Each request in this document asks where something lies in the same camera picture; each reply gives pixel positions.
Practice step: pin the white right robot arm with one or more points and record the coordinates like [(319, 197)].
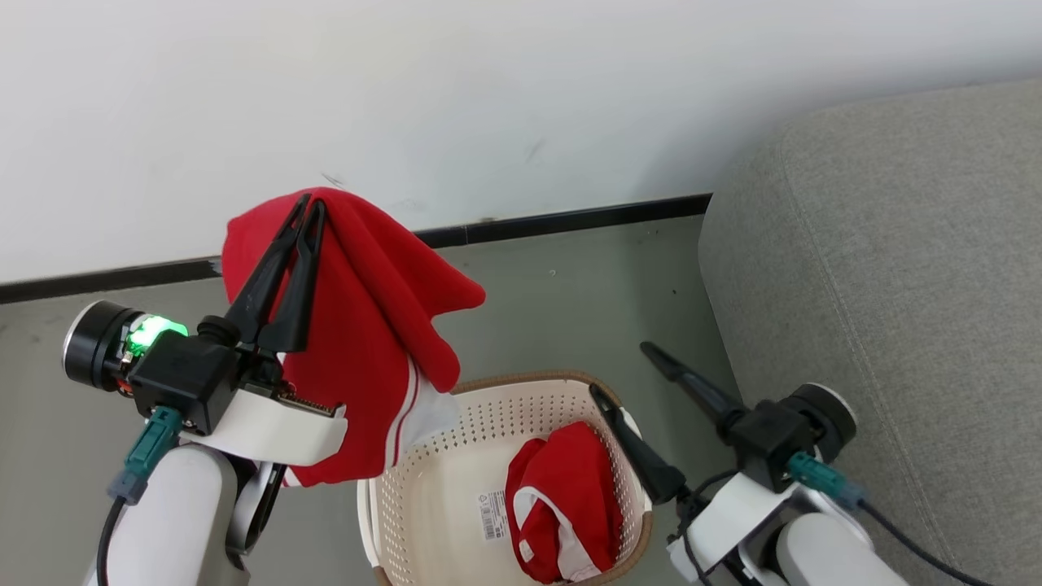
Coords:
[(830, 553)]

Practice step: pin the beige perforated laundry basket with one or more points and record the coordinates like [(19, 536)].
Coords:
[(440, 488)]

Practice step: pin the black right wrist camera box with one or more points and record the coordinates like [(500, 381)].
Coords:
[(769, 443)]

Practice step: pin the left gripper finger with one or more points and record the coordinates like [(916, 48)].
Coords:
[(269, 273), (299, 301)]

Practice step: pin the white barcode sticker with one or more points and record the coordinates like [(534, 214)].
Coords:
[(492, 515)]

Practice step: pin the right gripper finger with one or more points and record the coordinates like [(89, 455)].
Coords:
[(696, 387), (639, 452)]

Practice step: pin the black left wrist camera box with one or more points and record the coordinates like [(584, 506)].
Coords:
[(183, 378)]

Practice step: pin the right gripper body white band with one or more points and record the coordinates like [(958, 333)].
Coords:
[(830, 419)]

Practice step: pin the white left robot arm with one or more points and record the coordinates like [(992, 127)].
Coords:
[(167, 521)]

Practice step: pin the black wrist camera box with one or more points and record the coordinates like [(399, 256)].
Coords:
[(769, 443), (183, 378)]

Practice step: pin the small red white-trimmed garment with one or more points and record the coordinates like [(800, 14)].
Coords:
[(570, 488)]

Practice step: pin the large red white-striped garment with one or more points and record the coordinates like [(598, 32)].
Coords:
[(366, 325)]

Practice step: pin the grey fabric sofa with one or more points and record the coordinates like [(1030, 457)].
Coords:
[(895, 309)]

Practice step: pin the black baseboard strip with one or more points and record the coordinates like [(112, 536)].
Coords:
[(562, 220)]

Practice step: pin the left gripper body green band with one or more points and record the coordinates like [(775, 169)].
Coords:
[(102, 346)]

